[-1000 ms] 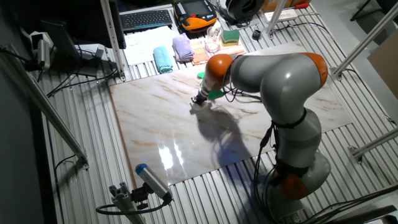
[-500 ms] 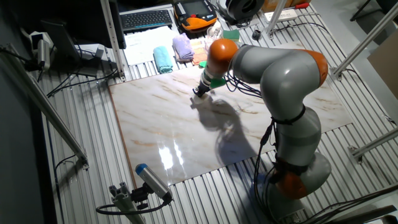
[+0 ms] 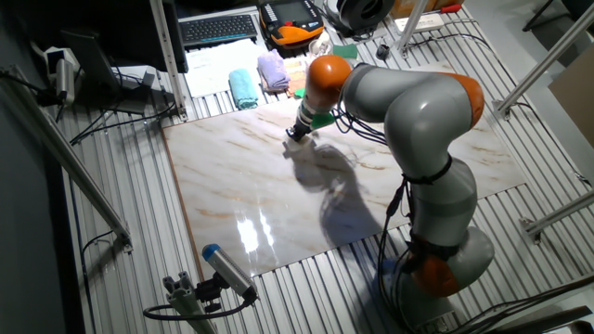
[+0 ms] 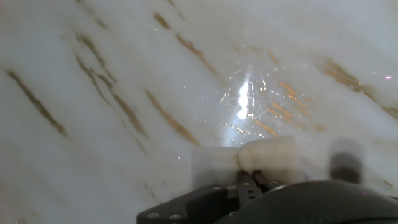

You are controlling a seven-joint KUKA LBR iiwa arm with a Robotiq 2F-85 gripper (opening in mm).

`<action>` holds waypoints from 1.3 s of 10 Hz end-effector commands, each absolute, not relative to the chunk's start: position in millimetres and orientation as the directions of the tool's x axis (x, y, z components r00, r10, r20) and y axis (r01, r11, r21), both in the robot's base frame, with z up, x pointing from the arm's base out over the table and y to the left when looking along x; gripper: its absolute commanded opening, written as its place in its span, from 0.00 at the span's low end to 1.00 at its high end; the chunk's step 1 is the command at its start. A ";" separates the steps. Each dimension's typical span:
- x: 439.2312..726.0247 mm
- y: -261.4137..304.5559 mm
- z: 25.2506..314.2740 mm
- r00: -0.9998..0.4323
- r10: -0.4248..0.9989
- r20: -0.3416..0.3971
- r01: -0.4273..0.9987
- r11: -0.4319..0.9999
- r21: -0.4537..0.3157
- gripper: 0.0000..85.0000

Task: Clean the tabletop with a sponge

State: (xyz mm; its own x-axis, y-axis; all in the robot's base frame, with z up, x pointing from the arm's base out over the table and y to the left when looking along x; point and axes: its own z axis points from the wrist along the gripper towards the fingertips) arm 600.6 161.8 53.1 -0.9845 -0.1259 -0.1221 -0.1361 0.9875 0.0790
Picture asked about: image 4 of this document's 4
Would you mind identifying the white rectangular sponge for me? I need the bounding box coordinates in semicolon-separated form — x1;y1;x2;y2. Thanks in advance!
190;135;307;190

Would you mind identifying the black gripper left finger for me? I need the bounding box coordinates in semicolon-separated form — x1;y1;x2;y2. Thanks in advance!
136;170;264;224

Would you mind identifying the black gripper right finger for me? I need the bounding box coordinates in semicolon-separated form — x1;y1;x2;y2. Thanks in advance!
252;170;284;191

